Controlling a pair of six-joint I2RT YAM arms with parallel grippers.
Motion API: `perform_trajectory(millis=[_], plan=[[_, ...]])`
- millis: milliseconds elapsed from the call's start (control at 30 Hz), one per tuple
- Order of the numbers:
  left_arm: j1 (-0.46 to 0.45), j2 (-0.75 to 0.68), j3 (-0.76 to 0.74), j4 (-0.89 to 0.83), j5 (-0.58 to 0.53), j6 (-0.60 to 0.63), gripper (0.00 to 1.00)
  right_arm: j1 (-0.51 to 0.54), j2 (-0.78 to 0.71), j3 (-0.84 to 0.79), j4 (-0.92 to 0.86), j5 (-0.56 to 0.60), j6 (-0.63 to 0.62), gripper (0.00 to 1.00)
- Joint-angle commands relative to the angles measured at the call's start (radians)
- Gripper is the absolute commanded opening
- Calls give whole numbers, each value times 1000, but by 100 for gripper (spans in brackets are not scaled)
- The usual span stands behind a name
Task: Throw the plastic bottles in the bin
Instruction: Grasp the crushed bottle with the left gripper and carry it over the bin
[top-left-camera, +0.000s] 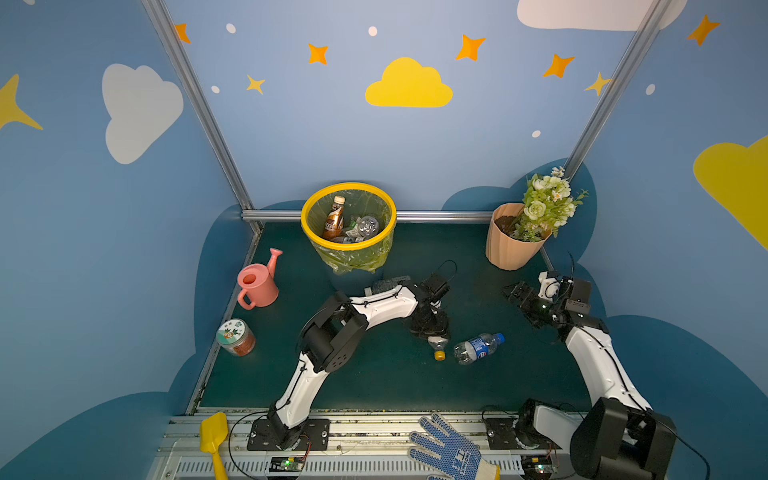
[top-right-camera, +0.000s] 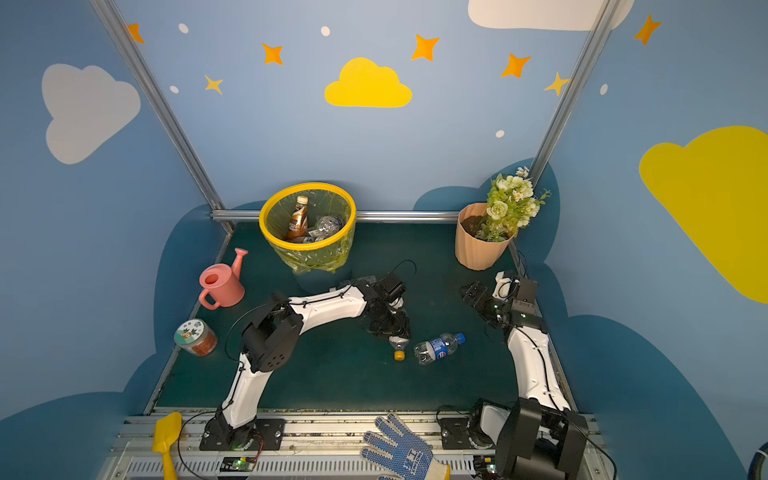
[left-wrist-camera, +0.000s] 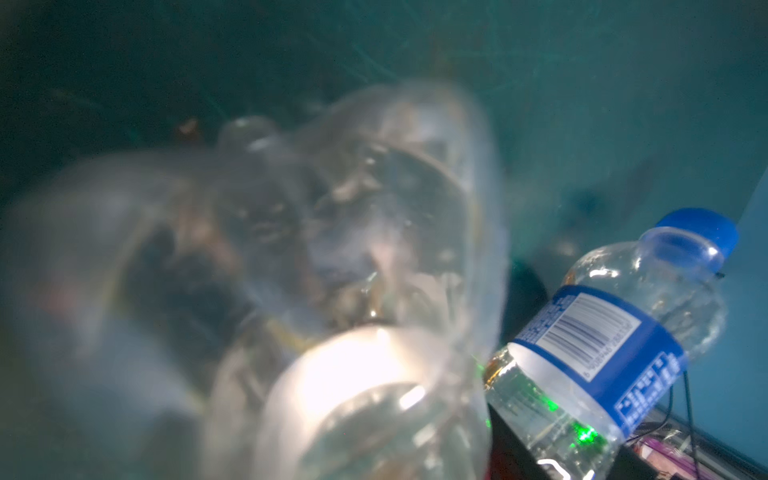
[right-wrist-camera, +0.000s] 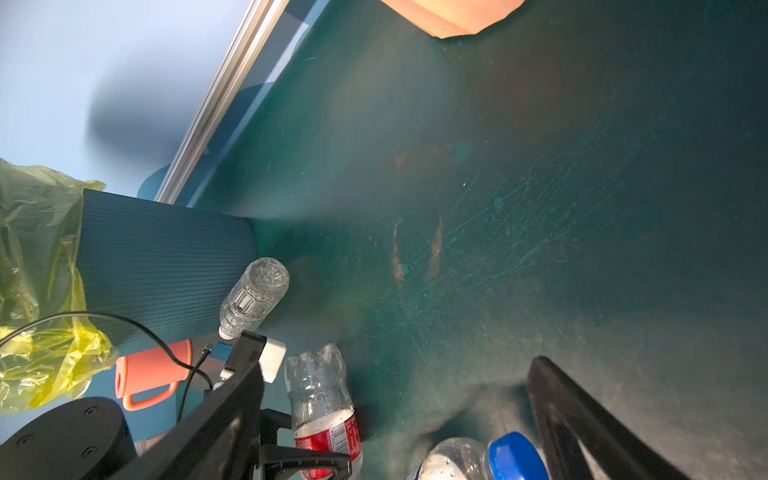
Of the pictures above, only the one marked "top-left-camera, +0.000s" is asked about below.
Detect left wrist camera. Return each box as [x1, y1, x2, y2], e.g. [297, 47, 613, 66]
[422, 273, 450, 301]

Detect white green artificial flowers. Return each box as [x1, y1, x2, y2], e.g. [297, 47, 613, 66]
[512, 167, 589, 243]

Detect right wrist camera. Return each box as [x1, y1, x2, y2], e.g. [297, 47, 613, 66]
[538, 270, 561, 302]

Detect right aluminium frame post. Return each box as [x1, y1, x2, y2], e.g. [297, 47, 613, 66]
[564, 0, 673, 180]

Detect aluminium back frame rail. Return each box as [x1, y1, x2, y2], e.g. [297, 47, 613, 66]
[241, 210, 493, 224]

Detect blue cap pepsi bottle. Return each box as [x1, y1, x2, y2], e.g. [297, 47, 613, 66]
[454, 333, 506, 365]

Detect aluminium frame post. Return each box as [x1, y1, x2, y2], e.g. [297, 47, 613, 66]
[564, 0, 673, 180]
[141, 0, 253, 214]

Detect clear crushed white cap bottle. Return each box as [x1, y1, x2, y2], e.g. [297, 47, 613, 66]
[365, 276, 411, 296]

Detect pink watering can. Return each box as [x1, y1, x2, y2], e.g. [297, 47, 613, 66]
[237, 248, 282, 311]

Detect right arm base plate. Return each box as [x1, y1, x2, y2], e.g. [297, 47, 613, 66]
[481, 408, 560, 450]

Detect left aluminium frame post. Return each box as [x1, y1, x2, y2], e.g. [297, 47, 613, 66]
[141, 0, 253, 214]

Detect white label square bottle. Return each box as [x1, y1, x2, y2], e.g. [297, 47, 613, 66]
[344, 216, 380, 243]

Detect pink ribbed flower pot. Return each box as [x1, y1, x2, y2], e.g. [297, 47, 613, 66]
[485, 203, 552, 271]

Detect brown coffee drink bottle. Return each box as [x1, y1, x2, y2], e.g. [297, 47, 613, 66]
[322, 195, 346, 240]

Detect yellow rim waste bin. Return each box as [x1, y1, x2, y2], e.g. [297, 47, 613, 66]
[300, 182, 397, 296]

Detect yellow toy shovel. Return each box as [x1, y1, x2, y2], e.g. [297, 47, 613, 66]
[199, 412, 229, 480]

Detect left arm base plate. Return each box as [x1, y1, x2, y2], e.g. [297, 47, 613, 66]
[246, 418, 330, 451]

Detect round green lid jar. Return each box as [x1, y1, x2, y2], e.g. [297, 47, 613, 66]
[216, 319, 256, 357]

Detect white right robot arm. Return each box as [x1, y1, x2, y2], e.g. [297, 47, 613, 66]
[503, 271, 677, 479]

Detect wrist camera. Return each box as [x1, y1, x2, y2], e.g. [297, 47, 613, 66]
[422, 273, 450, 301]
[538, 270, 561, 302]

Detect yellow cap red label bottle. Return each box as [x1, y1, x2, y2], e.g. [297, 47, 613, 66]
[427, 335, 450, 361]

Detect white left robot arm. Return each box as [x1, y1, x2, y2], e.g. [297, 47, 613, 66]
[266, 273, 450, 449]

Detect blue dotted work glove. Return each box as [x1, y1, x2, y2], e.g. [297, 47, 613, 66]
[408, 413, 501, 480]

